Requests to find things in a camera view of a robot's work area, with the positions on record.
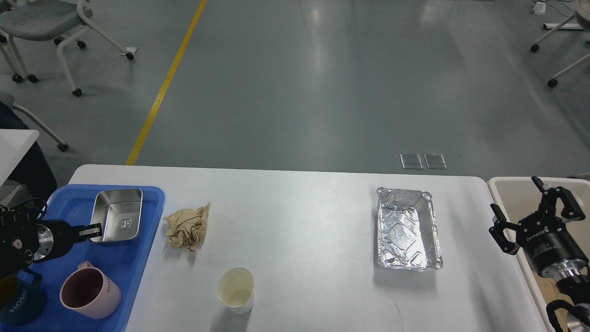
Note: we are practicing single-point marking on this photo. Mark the white power adapter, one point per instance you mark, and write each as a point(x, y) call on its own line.
point(539, 8)

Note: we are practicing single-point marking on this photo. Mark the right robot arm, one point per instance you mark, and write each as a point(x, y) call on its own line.
point(570, 282)

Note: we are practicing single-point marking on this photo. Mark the aluminium foil tray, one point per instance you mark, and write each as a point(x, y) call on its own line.
point(406, 231)

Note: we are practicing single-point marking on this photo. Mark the beige waste bin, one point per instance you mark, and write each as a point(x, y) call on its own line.
point(518, 197)

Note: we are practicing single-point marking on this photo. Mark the walking person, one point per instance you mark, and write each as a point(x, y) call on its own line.
point(33, 171)

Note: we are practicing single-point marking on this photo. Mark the stainless steel rectangular container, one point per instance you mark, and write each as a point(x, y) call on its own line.
point(119, 213)

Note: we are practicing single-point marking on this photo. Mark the white side table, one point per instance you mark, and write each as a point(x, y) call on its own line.
point(14, 144)

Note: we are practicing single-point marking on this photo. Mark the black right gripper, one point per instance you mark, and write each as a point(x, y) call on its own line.
point(542, 235)

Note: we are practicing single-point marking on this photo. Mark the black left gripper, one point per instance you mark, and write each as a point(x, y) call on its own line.
point(57, 237)

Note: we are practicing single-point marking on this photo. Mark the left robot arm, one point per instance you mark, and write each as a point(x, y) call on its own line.
point(26, 237)

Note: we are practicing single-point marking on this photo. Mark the right floor socket plate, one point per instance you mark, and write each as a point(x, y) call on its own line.
point(435, 161)

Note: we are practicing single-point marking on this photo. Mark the pink mug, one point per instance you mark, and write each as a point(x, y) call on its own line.
point(90, 292)

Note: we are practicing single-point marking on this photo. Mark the floor socket plate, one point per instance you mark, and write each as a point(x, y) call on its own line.
point(435, 161)
point(411, 161)

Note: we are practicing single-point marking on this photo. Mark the crumpled brown paper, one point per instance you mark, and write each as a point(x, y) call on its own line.
point(187, 228)

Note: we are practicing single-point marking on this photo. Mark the grey office chair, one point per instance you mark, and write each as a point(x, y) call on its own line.
point(45, 20)

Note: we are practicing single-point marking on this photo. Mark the left floor socket plate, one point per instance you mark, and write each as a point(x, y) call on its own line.
point(411, 161)

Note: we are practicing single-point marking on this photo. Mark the blue plastic tray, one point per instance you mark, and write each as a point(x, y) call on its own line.
point(123, 262)

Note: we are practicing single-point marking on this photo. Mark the cream paper cup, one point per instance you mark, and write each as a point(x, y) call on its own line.
point(235, 290)

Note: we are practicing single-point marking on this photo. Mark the dark blue mug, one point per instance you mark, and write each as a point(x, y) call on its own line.
point(21, 302)

